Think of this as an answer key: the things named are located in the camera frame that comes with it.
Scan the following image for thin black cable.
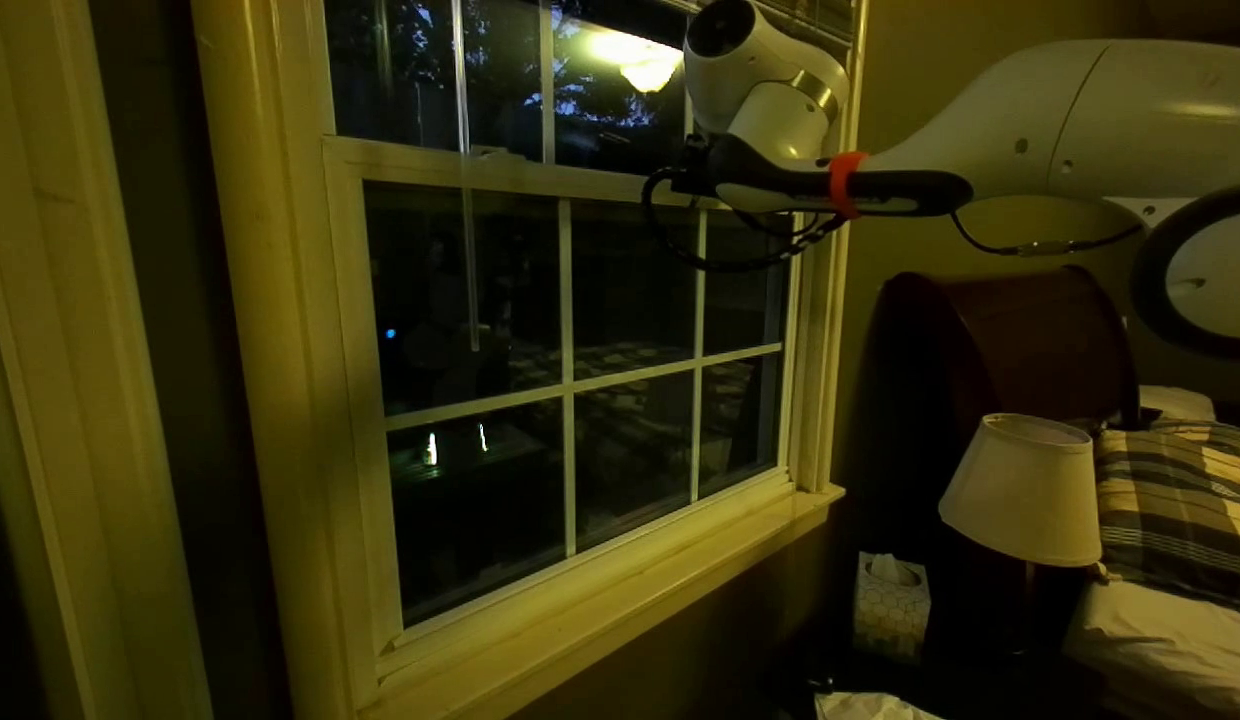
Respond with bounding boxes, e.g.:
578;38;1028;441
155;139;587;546
640;165;839;279

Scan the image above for small white pillow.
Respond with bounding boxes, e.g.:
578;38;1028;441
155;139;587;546
1138;380;1220;431

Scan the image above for plaid blanket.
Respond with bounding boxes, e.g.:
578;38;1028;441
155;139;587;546
1098;419;1240;621

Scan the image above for white crumpled cloth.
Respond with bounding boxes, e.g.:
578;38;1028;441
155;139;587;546
812;689;950;720

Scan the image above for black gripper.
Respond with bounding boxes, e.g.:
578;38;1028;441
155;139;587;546
661;128;734;215

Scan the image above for dark brown headboard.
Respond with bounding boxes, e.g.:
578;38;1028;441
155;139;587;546
852;260;1148;572

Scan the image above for white table lamp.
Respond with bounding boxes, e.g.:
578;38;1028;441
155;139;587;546
936;407;1107;705

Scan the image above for white door frame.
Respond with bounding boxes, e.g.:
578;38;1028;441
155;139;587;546
0;0;219;720

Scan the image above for white framed grid window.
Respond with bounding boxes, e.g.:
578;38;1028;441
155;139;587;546
188;0;875;720

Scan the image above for dark nightstand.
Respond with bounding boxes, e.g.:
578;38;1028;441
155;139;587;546
785;623;1058;720

